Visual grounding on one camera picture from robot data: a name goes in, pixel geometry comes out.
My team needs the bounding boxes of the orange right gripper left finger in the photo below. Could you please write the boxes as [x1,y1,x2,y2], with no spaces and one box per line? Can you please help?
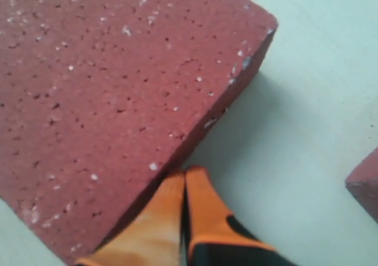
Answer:
[75,171,185,266]

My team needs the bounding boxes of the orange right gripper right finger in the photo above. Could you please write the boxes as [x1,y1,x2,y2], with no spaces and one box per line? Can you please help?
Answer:
[185,166,295,265]

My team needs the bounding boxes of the red brick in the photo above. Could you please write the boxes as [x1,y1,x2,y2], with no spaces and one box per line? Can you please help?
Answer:
[1,0,278,264]
[345,148,377,223]

